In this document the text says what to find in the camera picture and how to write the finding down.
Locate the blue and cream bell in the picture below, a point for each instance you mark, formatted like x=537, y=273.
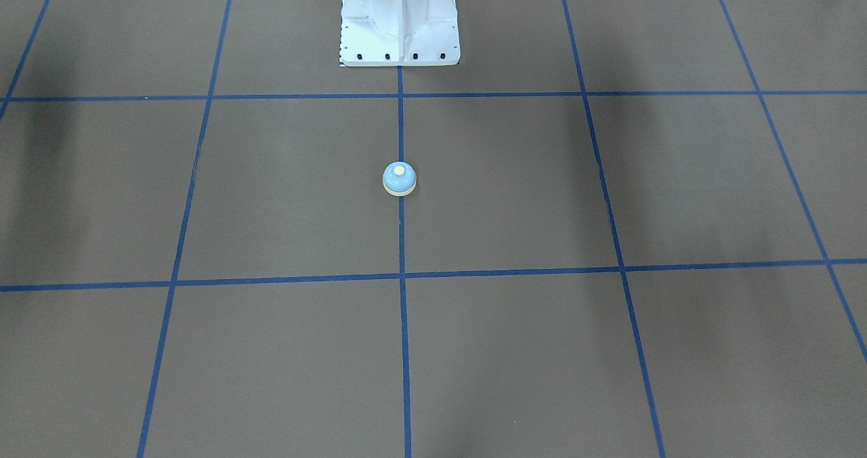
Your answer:
x=399, y=179

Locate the white camera post with base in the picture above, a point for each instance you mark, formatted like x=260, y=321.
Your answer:
x=399, y=33

